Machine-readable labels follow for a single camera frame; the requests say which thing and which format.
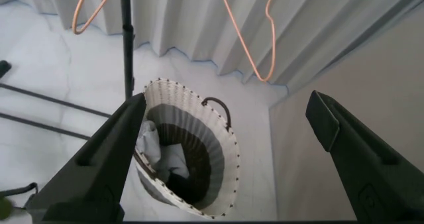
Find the pale grey garment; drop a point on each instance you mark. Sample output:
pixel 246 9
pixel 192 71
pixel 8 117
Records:
pixel 172 161

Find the pink clothes hanger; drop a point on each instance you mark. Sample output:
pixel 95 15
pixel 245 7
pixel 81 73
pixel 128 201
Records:
pixel 96 11
pixel 239 35

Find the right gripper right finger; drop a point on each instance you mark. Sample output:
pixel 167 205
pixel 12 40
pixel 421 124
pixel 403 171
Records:
pixel 374 171

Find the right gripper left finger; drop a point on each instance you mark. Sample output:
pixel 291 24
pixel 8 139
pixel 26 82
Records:
pixel 89 184

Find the white laundry basket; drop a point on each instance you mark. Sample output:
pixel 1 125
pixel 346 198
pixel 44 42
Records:
pixel 185 94

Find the white curtain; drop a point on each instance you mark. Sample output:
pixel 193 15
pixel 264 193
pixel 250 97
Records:
pixel 185 15

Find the black clothes rack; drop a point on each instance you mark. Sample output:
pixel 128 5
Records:
pixel 126 35

